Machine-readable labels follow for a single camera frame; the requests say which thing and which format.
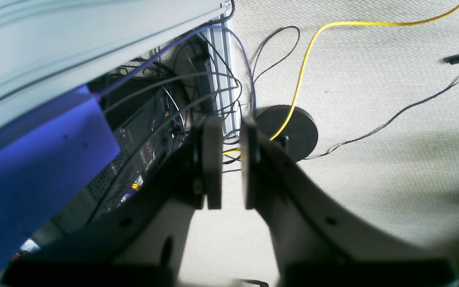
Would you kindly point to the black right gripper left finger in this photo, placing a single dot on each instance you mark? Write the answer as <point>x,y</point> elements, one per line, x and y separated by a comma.
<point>140,243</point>

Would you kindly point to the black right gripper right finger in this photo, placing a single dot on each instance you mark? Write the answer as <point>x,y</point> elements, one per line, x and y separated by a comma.
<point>316,241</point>

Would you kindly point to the round black stand base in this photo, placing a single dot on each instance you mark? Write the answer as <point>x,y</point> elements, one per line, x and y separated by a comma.
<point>301,130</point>

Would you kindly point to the black computer tower case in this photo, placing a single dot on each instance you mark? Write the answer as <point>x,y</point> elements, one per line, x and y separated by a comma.
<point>135,124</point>

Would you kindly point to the blue panel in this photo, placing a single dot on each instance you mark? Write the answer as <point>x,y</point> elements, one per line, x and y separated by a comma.
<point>46,157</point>

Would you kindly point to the black power strip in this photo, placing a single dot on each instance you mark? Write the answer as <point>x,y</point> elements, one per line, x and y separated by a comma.
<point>202,63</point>

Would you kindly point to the aluminium frame post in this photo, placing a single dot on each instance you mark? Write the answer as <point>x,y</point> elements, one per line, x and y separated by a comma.
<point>221,49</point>

